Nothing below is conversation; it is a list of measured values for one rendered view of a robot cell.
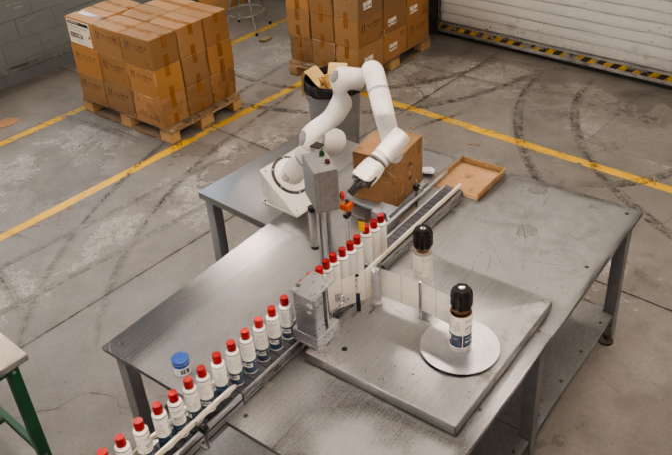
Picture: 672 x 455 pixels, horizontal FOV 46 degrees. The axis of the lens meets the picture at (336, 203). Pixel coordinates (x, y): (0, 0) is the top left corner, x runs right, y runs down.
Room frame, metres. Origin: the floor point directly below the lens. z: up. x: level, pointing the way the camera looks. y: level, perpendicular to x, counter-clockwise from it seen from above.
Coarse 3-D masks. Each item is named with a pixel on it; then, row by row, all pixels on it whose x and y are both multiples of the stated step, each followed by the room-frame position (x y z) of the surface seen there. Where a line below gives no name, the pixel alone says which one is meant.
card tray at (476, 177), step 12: (456, 168) 3.65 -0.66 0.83; (468, 168) 3.64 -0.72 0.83; (480, 168) 3.63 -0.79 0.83; (492, 168) 3.61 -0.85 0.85; (504, 168) 3.56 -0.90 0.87; (444, 180) 3.54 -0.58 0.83; (456, 180) 3.53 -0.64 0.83; (468, 180) 3.52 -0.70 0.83; (480, 180) 3.51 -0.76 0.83; (492, 180) 3.45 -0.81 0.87; (468, 192) 3.41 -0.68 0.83; (480, 192) 3.35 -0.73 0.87
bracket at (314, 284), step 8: (312, 272) 2.44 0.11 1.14; (304, 280) 2.39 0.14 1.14; (312, 280) 2.39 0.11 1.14; (320, 280) 2.39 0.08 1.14; (328, 280) 2.38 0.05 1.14; (296, 288) 2.35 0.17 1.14; (304, 288) 2.34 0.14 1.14; (312, 288) 2.34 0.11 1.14; (320, 288) 2.34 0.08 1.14; (304, 296) 2.30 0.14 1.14; (312, 296) 2.29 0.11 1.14
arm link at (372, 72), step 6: (372, 60) 3.16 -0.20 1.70; (366, 66) 3.13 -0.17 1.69; (372, 66) 3.11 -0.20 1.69; (378, 66) 3.12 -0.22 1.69; (366, 72) 3.11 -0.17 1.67; (372, 72) 3.09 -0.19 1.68; (378, 72) 3.09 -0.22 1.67; (384, 72) 3.11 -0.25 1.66; (366, 78) 3.09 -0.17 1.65; (372, 78) 3.07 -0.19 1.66; (378, 78) 3.06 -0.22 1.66; (384, 78) 3.07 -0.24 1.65; (366, 84) 3.08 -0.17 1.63; (372, 84) 3.05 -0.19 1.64; (378, 84) 3.04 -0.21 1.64; (384, 84) 3.04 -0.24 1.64; (360, 90) 3.24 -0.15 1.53; (366, 90) 3.24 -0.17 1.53
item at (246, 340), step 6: (240, 330) 2.20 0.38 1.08; (246, 330) 2.20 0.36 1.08; (246, 336) 2.19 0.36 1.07; (240, 342) 2.19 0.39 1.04; (246, 342) 2.18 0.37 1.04; (252, 342) 2.19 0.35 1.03; (246, 348) 2.18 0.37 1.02; (252, 348) 2.19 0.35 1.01; (246, 354) 2.18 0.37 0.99; (252, 354) 2.18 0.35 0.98; (246, 360) 2.18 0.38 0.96; (252, 360) 2.18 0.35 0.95; (246, 366) 2.18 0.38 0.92; (252, 366) 2.18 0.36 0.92; (246, 372) 2.18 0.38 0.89; (252, 372) 2.18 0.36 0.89
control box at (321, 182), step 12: (312, 156) 2.77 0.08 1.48; (312, 168) 2.67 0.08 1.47; (324, 168) 2.66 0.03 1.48; (336, 168) 2.67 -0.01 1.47; (312, 180) 2.65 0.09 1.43; (324, 180) 2.64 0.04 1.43; (336, 180) 2.65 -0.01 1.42; (312, 192) 2.67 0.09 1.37; (324, 192) 2.64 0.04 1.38; (336, 192) 2.65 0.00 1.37; (312, 204) 2.69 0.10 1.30; (324, 204) 2.64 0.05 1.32; (336, 204) 2.65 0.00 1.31
